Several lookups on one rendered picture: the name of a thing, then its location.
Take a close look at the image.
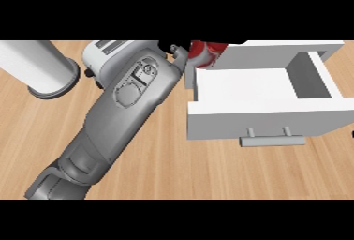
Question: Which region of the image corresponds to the white open drawer box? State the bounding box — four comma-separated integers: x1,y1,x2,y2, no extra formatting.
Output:
184,51,343,102

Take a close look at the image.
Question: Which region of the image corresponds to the white appliance with black knobs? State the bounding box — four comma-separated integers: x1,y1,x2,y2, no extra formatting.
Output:
81,40,160,90

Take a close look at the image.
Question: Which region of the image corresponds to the white cabinet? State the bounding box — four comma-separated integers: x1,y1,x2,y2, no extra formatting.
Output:
213,40,345,71

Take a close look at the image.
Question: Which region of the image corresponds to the white cylinder with grey base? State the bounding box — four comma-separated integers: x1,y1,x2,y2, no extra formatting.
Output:
0,40,81,100

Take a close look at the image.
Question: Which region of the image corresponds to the white drawer front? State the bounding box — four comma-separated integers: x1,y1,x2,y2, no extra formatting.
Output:
185,97,354,142

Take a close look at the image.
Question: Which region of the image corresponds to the grey drawer handle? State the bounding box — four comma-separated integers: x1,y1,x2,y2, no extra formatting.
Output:
237,126,308,148

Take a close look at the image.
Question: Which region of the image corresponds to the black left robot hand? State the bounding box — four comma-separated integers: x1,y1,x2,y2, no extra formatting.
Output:
157,40,249,53

